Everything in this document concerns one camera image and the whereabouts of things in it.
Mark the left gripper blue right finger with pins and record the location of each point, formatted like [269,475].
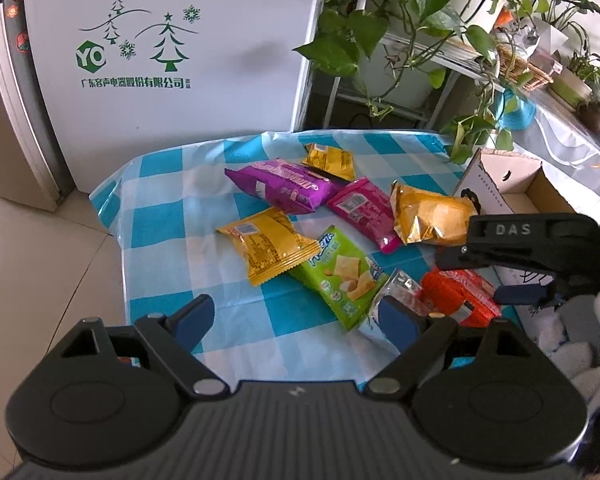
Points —
[400,325]

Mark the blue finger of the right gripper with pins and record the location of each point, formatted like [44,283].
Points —
[535,295]

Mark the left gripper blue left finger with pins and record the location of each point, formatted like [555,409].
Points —
[189,325]

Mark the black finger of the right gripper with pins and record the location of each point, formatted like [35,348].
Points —
[516,241]

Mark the silver foil snack bag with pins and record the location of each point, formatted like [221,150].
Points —
[403,288]

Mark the red snack bag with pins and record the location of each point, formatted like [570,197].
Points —
[460,294]

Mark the green cracker bag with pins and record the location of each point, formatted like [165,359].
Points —
[343,275]

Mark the golden chip bag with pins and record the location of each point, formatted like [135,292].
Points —
[420,216]

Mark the yellow biscuit packet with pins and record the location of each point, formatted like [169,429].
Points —
[269,244]

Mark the pink snack bag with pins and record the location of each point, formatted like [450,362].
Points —
[367,208]

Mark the purple snack bag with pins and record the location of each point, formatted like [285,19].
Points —
[288,186]

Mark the small yellow snack packet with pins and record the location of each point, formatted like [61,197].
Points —
[334,161]

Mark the blue checkered tablecloth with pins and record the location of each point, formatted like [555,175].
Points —
[166,210]

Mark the wicker basket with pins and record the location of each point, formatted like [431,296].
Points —
[521,73]

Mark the small potted plant green pot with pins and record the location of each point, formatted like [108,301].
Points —
[579,81]

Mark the white metal plant stand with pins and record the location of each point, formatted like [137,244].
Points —
[468,73]

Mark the green pothos plant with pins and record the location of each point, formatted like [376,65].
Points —
[347,30]

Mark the white refrigerator with tree print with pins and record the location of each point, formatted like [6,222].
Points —
[122,78]

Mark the grey door frame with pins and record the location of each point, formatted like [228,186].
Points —
[33,171]

